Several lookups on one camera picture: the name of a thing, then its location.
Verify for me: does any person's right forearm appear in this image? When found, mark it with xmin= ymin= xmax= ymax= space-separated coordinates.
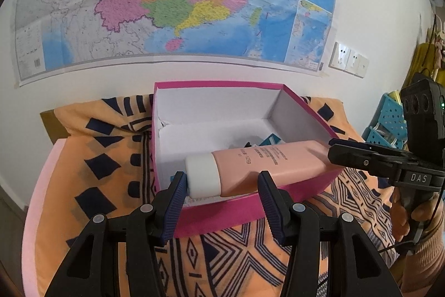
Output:
xmin=393 ymin=213 xmax=445 ymax=297

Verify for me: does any pink mattress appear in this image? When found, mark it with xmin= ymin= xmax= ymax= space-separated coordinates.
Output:
xmin=21 ymin=137 xmax=70 ymax=297

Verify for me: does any blue and white medicine box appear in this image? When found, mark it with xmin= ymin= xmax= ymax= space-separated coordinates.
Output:
xmin=243 ymin=133 xmax=283 ymax=149

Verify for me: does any plain pink tube white cap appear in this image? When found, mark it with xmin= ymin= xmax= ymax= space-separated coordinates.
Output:
xmin=184 ymin=140 xmax=335 ymax=198

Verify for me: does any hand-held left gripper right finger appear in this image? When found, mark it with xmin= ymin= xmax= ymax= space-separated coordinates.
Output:
xmin=257 ymin=171 xmax=400 ymax=297

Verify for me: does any white wall socket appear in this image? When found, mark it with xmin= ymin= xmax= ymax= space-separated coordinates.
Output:
xmin=346 ymin=48 xmax=370 ymax=78
xmin=329 ymin=41 xmax=350 ymax=71

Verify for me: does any blue perforated plastic basket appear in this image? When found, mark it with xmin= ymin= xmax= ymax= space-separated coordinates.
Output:
xmin=362 ymin=92 xmax=408 ymax=149

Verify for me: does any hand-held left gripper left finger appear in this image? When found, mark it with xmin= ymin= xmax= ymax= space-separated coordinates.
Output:
xmin=43 ymin=171 xmax=188 ymax=297

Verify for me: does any magenta cardboard box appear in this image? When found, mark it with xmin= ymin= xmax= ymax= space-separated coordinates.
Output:
xmin=152 ymin=80 xmax=345 ymax=238

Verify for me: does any brown wooden board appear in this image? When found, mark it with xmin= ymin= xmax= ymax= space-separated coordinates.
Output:
xmin=39 ymin=108 xmax=72 ymax=145

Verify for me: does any person's right hand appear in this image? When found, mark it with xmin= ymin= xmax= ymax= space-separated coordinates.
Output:
xmin=389 ymin=193 xmax=436 ymax=245

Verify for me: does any yellow hanging garment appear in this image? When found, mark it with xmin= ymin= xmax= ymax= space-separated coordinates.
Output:
xmin=405 ymin=41 xmax=445 ymax=99

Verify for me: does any coat rack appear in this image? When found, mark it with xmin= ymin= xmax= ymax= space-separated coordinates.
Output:
xmin=426 ymin=13 xmax=445 ymax=75

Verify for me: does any orange patterned blanket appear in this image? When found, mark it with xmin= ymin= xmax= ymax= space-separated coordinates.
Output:
xmin=40 ymin=93 xmax=418 ymax=297

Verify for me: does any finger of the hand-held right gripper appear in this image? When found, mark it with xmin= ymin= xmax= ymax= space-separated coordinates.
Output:
xmin=328 ymin=139 xmax=414 ymax=163
xmin=328 ymin=145 xmax=401 ymax=184

